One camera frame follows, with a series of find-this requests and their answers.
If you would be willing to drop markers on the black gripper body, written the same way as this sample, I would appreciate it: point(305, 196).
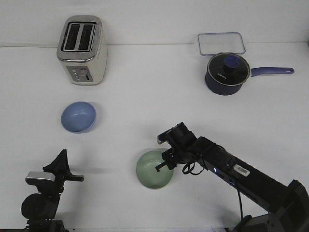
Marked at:
point(61, 178)
point(179, 153)

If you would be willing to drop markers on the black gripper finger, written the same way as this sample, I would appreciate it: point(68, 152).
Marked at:
point(160, 166)
point(58, 165)
point(67, 167)

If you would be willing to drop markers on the green bowl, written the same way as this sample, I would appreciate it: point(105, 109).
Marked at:
point(146, 170)

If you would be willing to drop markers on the blue bowl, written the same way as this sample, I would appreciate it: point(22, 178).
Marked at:
point(78, 117)

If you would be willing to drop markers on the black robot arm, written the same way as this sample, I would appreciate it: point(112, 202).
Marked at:
point(287, 206)
point(40, 208)

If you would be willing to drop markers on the dark blue saucepan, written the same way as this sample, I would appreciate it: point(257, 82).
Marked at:
point(225, 89)

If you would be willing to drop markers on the glass pot lid blue knob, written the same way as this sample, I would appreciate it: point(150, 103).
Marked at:
point(228, 69)

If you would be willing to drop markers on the clear plastic container lid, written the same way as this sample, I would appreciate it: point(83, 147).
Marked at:
point(210, 44)

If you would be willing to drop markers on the silver two-slot toaster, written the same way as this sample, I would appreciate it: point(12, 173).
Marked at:
point(82, 49)

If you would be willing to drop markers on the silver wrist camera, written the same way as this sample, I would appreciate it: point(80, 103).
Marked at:
point(39, 178)
point(173, 134)

